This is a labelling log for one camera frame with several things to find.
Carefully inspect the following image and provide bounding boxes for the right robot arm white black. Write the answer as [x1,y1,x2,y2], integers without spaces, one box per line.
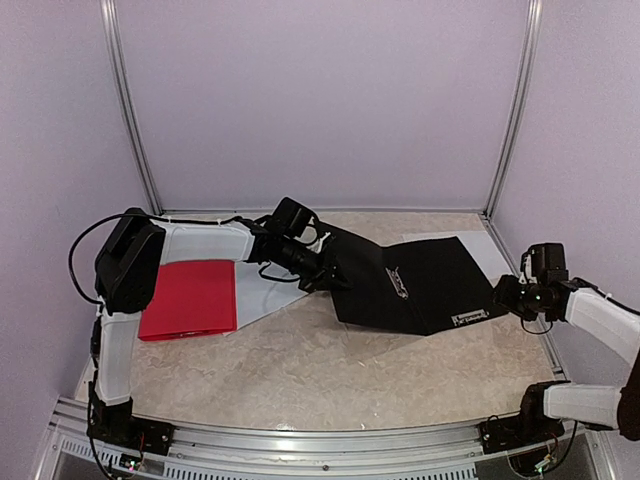
[493,243,639,444]

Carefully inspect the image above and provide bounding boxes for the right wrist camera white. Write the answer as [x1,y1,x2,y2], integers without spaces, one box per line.
[519,251,533,285]

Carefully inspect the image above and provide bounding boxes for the aluminium frame post left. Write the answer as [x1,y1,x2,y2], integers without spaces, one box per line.
[99,0,164,214]

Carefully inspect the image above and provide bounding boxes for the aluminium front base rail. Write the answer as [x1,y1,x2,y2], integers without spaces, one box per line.
[34,397,616,480]

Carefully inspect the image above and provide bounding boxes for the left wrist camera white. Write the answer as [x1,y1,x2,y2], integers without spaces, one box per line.
[310,232,332,253]

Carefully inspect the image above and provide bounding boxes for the aluminium frame post right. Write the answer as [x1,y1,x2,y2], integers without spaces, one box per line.
[483,0,543,223]

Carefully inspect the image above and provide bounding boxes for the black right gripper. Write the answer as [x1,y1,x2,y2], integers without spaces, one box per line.
[492,274,549,322]

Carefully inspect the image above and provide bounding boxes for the red clip file folder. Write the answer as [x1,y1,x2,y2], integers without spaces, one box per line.
[138,260,237,342]

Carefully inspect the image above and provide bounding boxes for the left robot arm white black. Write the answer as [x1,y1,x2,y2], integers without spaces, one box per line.
[93,198,352,445]

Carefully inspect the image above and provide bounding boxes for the aluminium frame rail back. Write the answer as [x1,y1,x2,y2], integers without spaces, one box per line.
[161,207,485,217]

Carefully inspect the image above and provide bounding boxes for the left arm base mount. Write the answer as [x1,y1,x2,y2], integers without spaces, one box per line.
[88,406,175,456]

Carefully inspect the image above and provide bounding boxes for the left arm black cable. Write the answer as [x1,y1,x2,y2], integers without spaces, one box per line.
[68,213,131,306]

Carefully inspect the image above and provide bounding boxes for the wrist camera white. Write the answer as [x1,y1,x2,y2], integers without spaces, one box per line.
[519,251,533,285]
[310,232,332,253]

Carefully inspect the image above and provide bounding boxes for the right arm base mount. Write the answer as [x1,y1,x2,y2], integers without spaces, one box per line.
[478,414,565,454]

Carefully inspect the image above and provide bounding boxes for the black clip file folder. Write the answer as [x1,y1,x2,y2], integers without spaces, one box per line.
[330,226,507,336]

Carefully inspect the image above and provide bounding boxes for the blank white paper sheet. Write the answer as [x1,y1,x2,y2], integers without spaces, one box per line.
[402,231,512,281]

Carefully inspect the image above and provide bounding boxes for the aluminium frame post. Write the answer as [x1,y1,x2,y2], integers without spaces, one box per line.
[99,0,164,214]
[483,0,543,223]

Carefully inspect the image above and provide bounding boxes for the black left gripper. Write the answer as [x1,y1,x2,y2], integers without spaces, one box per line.
[279,238,355,294]

